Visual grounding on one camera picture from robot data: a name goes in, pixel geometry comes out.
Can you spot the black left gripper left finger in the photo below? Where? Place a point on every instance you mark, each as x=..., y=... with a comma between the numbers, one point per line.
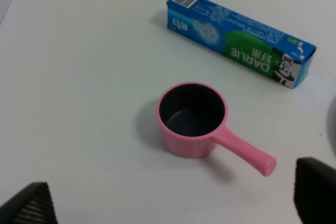
x=33, y=204

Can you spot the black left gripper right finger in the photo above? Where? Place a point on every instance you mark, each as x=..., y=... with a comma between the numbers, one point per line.
x=314, y=193

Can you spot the blue Darlie toothpaste box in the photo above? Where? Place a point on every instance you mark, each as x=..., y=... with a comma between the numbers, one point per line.
x=266, y=50

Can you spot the pink toy saucepan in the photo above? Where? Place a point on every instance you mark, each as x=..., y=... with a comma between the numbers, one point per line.
x=192, y=117

